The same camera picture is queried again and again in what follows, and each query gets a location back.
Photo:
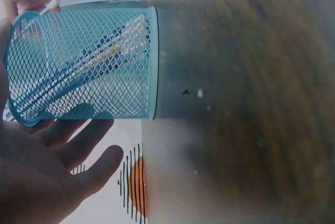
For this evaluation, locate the person's left hand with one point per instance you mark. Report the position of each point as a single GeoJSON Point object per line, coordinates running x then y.
{"type": "Point", "coordinates": [28, 171]}

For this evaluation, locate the person's left thumb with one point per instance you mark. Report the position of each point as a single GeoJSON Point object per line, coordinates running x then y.
{"type": "Point", "coordinates": [3, 51]}

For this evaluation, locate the person's right fingers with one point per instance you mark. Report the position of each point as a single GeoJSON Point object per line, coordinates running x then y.
{"type": "Point", "coordinates": [28, 5]}

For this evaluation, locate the blue mesh pen holder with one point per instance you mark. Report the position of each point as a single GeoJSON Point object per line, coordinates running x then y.
{"type": "Point", "coordinates": [86, 64]}

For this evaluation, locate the blue pen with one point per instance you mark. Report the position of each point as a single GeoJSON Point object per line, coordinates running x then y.
{"type": "Point", "coordinates": [78, 64]}

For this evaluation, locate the white printed pen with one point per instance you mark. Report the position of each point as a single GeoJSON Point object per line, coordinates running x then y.
{"type": "Point", "coordinates": [104, 51]}

